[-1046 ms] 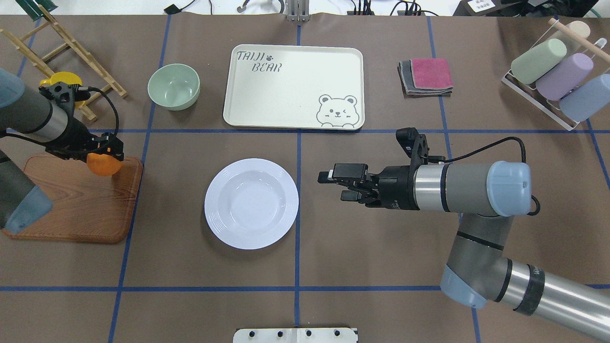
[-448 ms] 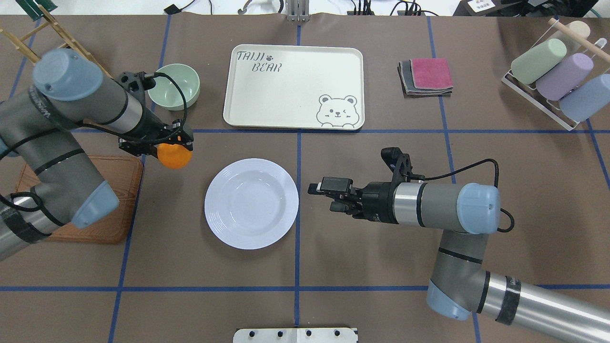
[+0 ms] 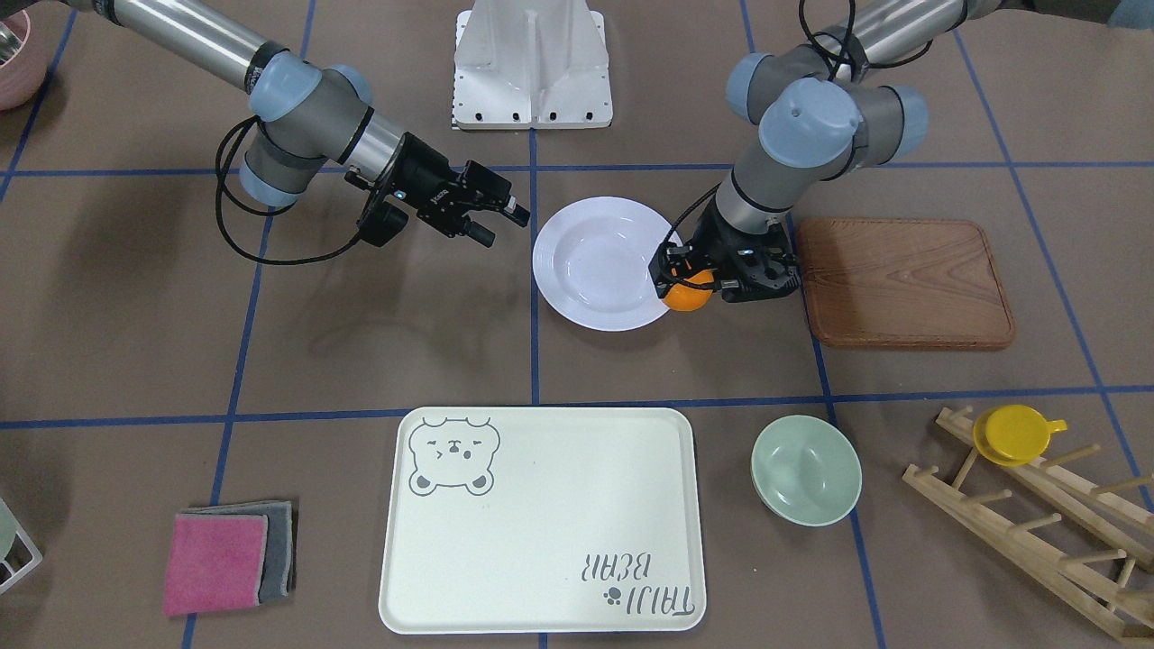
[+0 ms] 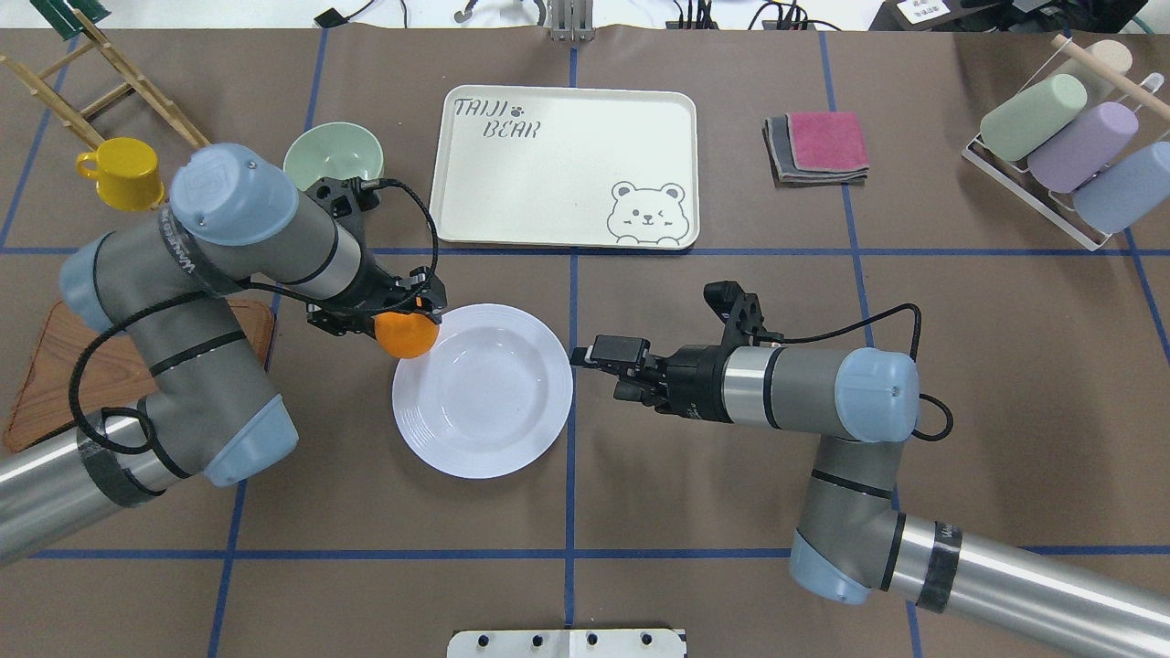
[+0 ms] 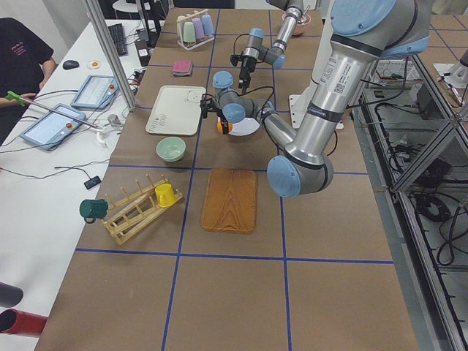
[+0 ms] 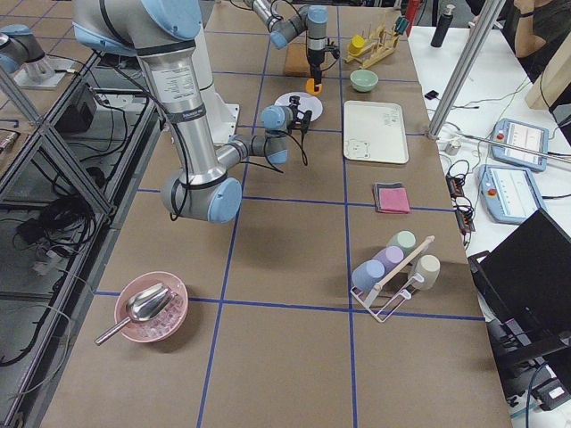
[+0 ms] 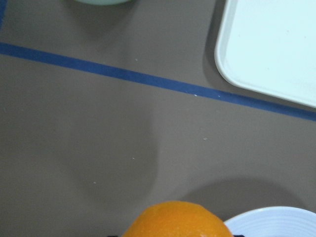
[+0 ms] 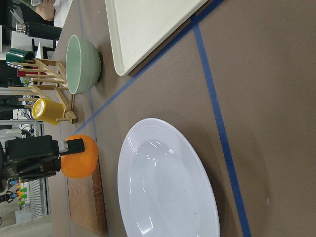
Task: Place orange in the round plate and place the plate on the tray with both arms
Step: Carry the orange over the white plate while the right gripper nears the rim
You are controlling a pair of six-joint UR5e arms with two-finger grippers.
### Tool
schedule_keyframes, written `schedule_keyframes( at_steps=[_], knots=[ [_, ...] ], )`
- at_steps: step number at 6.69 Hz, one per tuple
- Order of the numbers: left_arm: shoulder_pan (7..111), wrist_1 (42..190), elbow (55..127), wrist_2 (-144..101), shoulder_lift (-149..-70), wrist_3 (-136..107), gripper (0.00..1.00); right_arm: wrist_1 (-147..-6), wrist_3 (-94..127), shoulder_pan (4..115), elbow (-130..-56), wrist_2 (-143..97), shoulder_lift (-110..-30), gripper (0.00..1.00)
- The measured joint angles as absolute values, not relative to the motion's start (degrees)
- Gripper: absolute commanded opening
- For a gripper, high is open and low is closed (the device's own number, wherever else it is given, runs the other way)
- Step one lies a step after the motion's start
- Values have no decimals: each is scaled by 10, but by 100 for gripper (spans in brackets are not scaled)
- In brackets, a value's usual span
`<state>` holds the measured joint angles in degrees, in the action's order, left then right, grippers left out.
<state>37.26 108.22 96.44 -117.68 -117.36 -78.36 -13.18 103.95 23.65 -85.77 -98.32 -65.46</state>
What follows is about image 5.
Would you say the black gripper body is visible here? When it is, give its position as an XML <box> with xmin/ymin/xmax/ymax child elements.
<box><xmin>239</xmin><ymin>57</ymin><xmax>256</xmax><ymax>85</ymax></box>
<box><xmin>216</xmin><ymin>109</ymin><xmax>230</xmax><ymax>127</ymax></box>

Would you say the orange fruit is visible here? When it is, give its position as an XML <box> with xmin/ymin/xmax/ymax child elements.
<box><xmin>216</xmin><ymin>121</ymin><xmax>233</xmax><ymax>135</ymax></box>

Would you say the white round plate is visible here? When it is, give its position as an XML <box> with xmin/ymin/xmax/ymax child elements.
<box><xmin>228</xmin><ymin>118</ymin><xmax>260</xmax><ymax>136</ymax></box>

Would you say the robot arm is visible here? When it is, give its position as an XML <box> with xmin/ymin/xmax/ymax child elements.
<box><xmin>213</xmin><ymin>1</ymin><xmax>433</xmax><ymax>197</ymax></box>
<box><xmin>231</xmin><ymin>1</ymin><xmax>305</xmax><ymax>94</ymax></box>

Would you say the cream bear tray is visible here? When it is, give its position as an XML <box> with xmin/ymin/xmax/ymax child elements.
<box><xmin>146</xmin><ymin>85</ymin><xmax>206</xmax><ymax>136</ymax></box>

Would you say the grey folded cloth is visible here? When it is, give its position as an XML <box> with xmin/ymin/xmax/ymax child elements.
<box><xmin>173</xmin><ymin>70</ymin><xmax>192</xmax><ymax>77</ymax></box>

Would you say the pink folded cloth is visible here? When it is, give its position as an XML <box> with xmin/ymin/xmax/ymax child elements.
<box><xmin>173</xmin><ymin>60</ymin><xmax>193</xmax><ymax>71</ymax></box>

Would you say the green ceramic bowl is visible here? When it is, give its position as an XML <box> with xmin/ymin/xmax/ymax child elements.
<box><xmin>156</xmin><ymin>136</ymin><xmax>186</xmax><ymax>162</ymax></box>

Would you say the blue tumbler cup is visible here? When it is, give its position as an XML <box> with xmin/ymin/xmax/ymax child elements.
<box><xmin>201</xmin><ymin>14</ymin><xmax>214</xmax><ymax>37</ymax></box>

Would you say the purple tumbler cup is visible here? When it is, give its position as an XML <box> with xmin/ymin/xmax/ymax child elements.
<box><xmin>192</xmin><ymin>18</ymin><xmax>205</xmax><ymax>40</ymax></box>

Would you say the green tumbler cup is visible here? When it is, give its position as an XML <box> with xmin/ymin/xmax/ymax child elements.
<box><xmin>183</xmin><ymin>21</ymin><xmax>196</xmax><ymax>45</ymax></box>

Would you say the pink bowl with ice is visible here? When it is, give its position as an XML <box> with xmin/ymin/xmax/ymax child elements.
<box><xmin>279</xmin><ymin>13</ymin><xmax>311</xmax><ymax>36</ymax></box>

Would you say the wooden cutting board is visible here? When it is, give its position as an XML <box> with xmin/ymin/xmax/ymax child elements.
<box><xmin>200</xmin><ymin>168</ymin><xmax>257</xmax><ymax>234</ymax></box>

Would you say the yellow mug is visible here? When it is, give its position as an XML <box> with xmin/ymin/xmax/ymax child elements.
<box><xmin>155</xmin><ymin>183</ymin><xmax>176</xmax><ymax>208</ymax></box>

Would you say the far teach pendant tablet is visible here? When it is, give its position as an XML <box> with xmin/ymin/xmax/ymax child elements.
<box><xmin>70</xmin><ymin>75</ymin><xmax>118</xmax><ymax>110</ymax></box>

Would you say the teach pendant tablet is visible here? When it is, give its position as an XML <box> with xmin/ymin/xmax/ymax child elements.
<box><xmin>20</xmin><ymin>112</ymin><xmax>81</xmax><ymax>151</ymax></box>
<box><xmin>70</xmin><ymin>75</ymin><xmax>118</xmax><ymax>110</ymax></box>

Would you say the wooden mug rack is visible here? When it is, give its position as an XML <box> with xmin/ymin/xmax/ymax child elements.
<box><xmin>101</xmin><ymin>174</ymin><xmax>184</xmax><ymax>245</ymax></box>

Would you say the black keyboard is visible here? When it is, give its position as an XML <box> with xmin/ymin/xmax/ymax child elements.
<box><xmin>107</xmin><ymin>23</ymin><xmax>128</xmax><ymax>56</ymax></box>

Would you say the black computer mouse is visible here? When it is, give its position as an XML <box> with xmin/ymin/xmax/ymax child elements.
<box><xmin>62</xmin><ymin>59</ymin><xmax>80</xmax><ymax>70</ymax></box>

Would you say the dark green mug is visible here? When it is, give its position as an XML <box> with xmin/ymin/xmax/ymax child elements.
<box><xmin>79</xmin><ymin>199</ymin><xmax>109</xmax><ymax>224</ymax></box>

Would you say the near teach pendant tablet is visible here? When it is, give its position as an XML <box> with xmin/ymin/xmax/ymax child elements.
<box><xmin>20</xmin><ymin>112</ymin><xmax>81</xmax><ymax>151</ymax></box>

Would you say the seated person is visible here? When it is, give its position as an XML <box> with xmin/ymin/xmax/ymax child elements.
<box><xmin>0</xmin><ymin>18</ymin><xmax>57</xmax><ymax>141</ymax></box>

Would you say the white wire cup rack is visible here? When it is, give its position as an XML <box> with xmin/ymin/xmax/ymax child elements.
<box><xmin>176</xmin><ymin>9</ymin><xmax>215</xmax><ymax>50</ymax></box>

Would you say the aluminium frame post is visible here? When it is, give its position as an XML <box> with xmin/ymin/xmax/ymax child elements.
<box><xmin>83</xmin><ymin>0</ymin><xmax>137</xmax><ymax>112</ymax></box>

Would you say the green-handled reacher stick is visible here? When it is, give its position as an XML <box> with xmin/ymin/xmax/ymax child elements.
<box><xmin>5</xmin><ymin>91</ymin><xmax>105</xmax><ymax>131</ymax></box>

